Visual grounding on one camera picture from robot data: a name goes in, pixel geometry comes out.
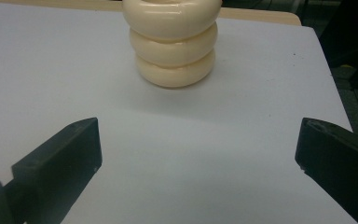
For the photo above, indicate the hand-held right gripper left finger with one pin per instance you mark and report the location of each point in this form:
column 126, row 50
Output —
column 59, row 168

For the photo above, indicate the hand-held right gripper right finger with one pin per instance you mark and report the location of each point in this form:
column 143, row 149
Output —
column 338, row 161

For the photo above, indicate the cream ribbed ceramic vase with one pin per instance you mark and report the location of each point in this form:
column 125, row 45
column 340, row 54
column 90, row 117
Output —
column 174, row 43

